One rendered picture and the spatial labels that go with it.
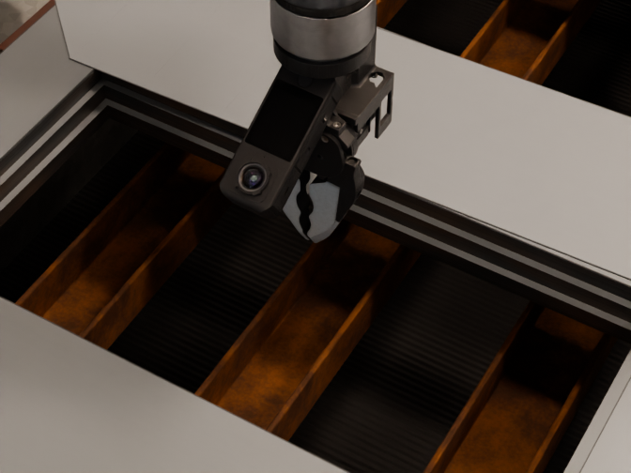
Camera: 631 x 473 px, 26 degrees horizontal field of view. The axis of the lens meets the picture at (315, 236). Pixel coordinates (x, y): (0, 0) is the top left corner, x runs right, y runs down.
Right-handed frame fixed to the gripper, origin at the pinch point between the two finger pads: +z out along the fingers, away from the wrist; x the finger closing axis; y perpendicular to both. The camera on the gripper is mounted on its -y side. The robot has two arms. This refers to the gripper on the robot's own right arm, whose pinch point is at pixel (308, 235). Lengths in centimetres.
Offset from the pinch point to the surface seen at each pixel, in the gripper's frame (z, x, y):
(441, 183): 0.7, -6.6, 11.4
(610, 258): 0.7, -22.3, 10.8
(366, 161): 0.7, 0.3, 10.4
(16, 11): 19, 56, 28
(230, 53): 0.8, 18.2, 16.5
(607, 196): 0.7, -19.4, 17.2
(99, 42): 0.7, 29.7, 11.4
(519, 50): 19, 2, 51
